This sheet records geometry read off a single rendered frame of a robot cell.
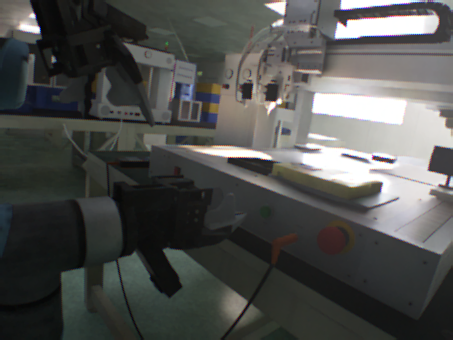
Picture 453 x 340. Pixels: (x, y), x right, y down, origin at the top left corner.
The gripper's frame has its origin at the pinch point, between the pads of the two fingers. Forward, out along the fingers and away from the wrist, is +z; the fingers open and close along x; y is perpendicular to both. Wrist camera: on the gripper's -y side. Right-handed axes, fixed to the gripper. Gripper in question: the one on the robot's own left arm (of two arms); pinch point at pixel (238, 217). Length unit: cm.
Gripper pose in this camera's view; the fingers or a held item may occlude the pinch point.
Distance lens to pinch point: 48.8
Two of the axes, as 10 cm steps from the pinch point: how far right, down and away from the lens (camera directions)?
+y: 1.5, -9.7, -2.0
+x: -6.6, -2.5, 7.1
